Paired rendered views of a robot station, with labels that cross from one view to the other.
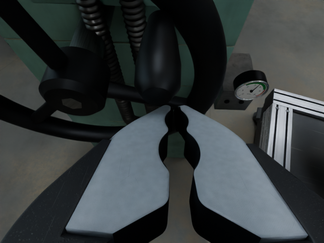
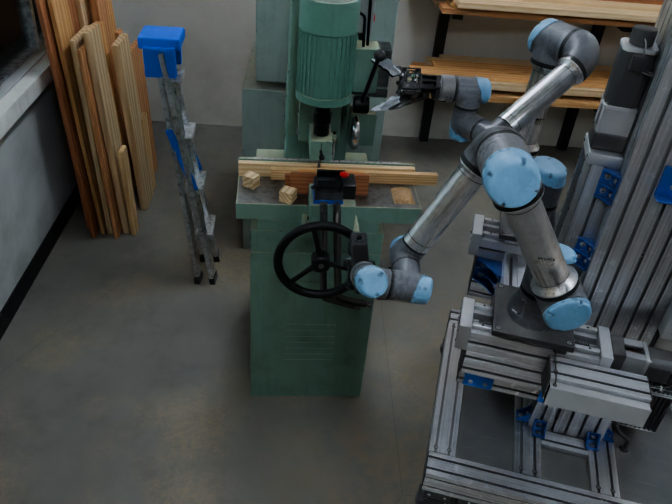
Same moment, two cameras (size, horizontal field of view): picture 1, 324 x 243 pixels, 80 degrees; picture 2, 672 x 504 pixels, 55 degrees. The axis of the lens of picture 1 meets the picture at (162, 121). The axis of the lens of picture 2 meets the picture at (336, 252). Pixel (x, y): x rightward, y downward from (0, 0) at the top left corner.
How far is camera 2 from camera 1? 181 cm
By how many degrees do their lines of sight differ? 27
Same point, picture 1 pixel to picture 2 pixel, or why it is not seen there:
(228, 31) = (375, 247)
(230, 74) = not seen: hidden behind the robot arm
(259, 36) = (448, 260)
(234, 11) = (375, 238)
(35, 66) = (257, 269)
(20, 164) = (146, 408)
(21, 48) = (257, 257)
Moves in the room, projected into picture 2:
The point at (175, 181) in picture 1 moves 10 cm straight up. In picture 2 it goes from (347, 419) to (350, 402)
